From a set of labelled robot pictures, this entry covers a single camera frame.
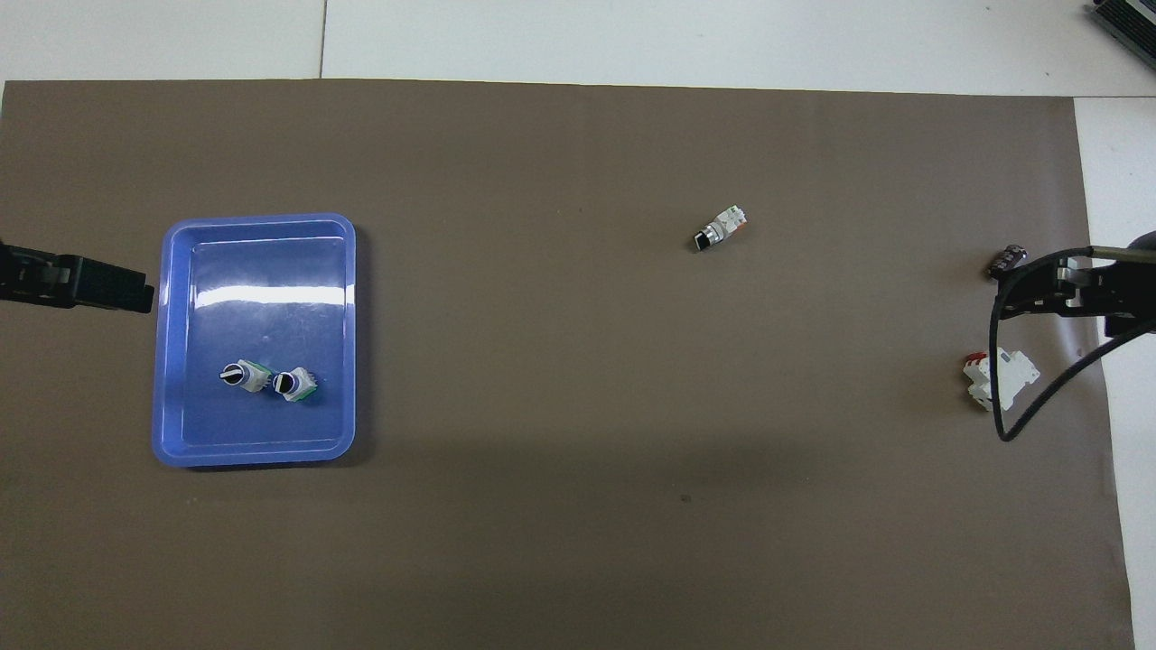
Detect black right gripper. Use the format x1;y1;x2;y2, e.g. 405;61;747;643
995;231;1156;340

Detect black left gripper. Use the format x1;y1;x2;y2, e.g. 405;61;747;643
0;242;155;315

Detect white selector switch black knob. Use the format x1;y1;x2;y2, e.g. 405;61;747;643
220;358;273;396
693;206;749;253

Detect small dark terminal block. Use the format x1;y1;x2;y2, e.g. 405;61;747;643
987;243;1030;282

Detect white circuit breaker red lever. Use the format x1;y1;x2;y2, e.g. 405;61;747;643
962;348;1041;413

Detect blue plastic tray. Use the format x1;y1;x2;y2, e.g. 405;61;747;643
151;213;358;469

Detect grey ribbed metal device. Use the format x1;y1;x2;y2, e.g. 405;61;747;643
1086;0;1156;62

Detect brown table mat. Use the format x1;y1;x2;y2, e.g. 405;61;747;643
0;79;1136;650

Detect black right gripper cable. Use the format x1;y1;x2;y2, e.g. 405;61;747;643
989;244;1156;443

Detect white selector switch green base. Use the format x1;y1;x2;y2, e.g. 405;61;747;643
272;367;319;404

